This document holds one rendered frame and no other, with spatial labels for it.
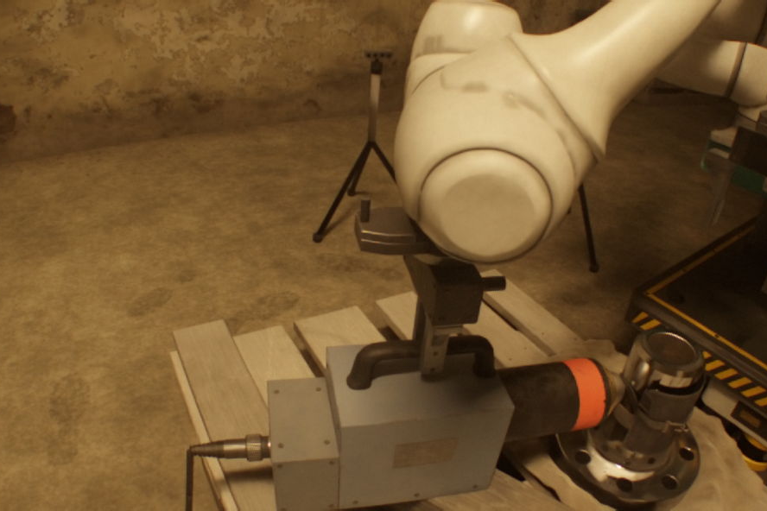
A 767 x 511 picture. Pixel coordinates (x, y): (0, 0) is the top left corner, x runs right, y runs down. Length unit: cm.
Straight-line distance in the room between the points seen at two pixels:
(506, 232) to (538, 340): 92
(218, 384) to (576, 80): 82
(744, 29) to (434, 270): 47
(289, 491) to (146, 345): 76
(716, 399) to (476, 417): 57
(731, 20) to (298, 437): 71
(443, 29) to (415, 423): 41
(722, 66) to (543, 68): 72
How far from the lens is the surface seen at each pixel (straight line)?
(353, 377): 65
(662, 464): 97
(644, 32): 36
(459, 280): 53
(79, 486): 113
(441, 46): 46
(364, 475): 69
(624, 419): 89
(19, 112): 267
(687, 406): 87
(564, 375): 77
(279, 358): 108
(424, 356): 62
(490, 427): 68
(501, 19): 47
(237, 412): 95
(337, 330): 115
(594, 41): 35
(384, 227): 53
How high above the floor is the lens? 86
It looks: 31 degrees down
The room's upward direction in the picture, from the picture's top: 5 degrees clockwise
